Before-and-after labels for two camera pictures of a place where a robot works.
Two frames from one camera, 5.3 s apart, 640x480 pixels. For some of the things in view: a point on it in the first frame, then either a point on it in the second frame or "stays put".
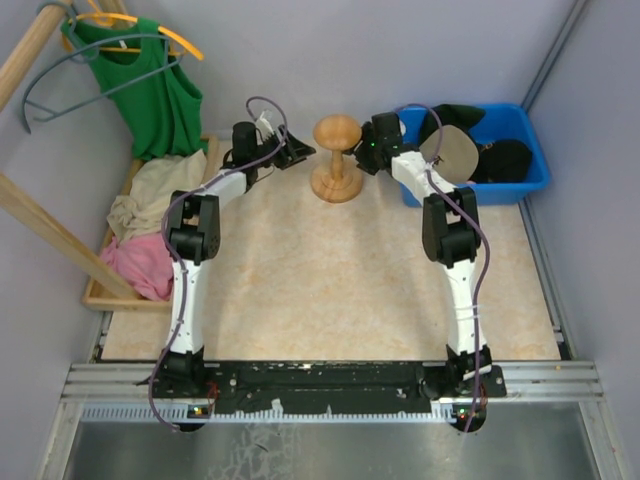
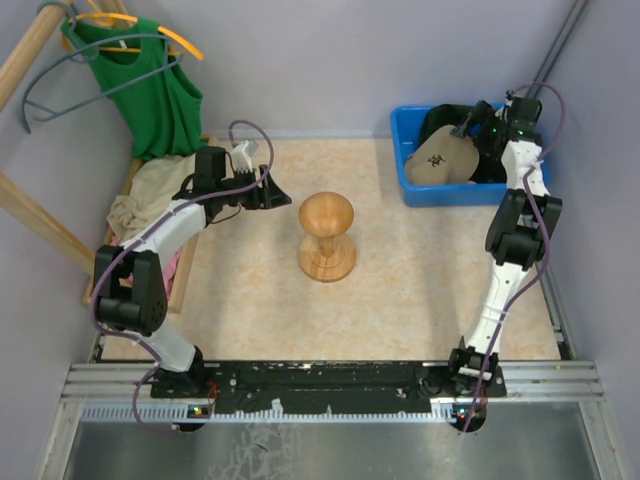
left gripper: (297, 153) -> (268, 196)
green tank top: (157, 99) stays put
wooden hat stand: (337, 133) -> (327, 252)
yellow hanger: (111, 18) stays put
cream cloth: (155, 181) stays put
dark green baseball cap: (451, 115) stays put
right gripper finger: (360, 153) -> (473, 120)
